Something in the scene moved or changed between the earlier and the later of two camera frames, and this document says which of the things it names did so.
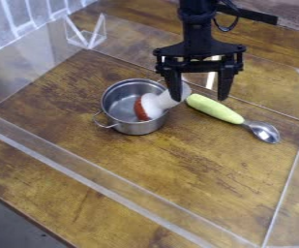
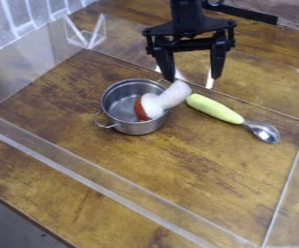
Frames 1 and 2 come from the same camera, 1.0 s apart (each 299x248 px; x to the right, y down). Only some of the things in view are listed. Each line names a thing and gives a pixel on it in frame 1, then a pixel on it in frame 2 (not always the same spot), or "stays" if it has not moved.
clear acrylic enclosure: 99,163 stays
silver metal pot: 117,103 stays
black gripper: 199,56 to 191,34
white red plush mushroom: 150,105 stays
